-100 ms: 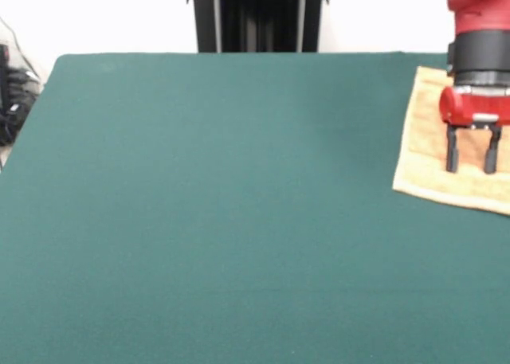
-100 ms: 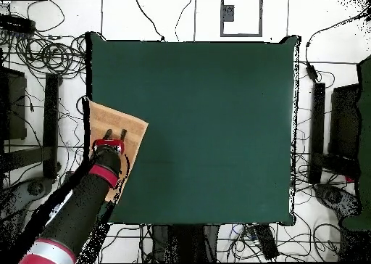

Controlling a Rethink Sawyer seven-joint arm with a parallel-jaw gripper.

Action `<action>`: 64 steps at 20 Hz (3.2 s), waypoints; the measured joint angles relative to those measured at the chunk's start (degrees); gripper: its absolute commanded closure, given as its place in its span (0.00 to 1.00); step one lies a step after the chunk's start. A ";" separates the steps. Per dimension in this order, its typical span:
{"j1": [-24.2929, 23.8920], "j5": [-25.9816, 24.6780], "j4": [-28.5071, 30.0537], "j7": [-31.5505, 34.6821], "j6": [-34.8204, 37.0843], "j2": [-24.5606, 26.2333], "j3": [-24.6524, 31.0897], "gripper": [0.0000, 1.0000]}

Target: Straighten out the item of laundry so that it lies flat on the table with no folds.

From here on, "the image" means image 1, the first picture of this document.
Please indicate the orange terry towel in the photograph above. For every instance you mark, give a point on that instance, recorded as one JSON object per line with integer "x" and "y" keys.
{"x": 422, "y": 141}

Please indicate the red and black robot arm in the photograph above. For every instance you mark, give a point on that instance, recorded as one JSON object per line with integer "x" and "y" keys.
{"x": 482, "y": 33}

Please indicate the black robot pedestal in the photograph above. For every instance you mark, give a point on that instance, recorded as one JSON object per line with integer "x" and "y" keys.
{"x": 259, "y": 21}

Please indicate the dark green table cloth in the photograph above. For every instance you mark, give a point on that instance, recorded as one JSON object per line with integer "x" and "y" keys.
{"x": 199, "y": 220}

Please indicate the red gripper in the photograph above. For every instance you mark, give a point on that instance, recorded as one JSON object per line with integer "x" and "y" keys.
{"x": 466, "y": 107}

